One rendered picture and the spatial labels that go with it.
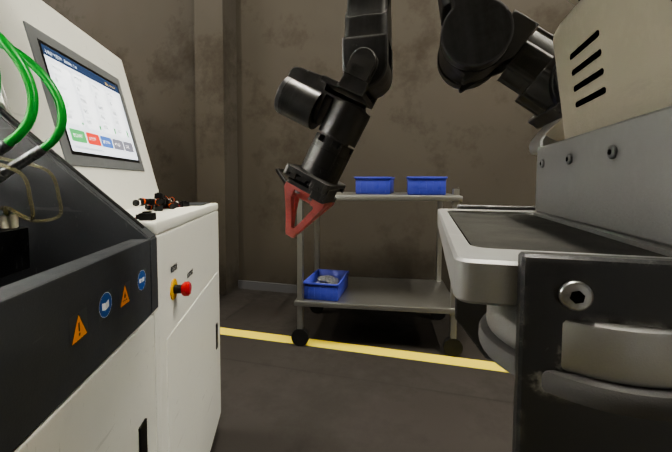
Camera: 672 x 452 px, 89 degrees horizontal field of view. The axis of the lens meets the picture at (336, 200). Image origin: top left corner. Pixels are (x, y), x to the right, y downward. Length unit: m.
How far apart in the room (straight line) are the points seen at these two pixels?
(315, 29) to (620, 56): 3.29
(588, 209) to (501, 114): 2.91
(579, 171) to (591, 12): 0.12
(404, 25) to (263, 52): 1.33
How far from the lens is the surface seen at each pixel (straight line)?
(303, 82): 0.50
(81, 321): 0.61
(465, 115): 3.13
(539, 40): 0.48
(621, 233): 0.24
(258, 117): 3.51
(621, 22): 0.30
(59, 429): 0.61
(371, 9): 0.49
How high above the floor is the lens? 1.07
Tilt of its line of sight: 3 degrees down
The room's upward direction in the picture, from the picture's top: straight up
